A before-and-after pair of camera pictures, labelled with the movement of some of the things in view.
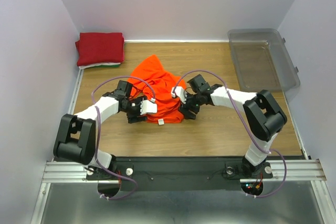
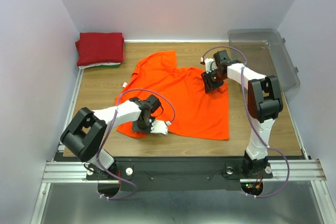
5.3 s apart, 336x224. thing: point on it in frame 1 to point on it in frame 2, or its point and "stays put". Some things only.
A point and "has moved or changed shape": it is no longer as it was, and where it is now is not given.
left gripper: [133, 118] to [136, 129]
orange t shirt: [150, 80] has moved or changed shape
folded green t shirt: [112, 65] stays put
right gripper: [184, 109] to [209, 85]
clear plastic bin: [262, 62] stays put
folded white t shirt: [82, 67] stays put
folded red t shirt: [94, 48] stays put
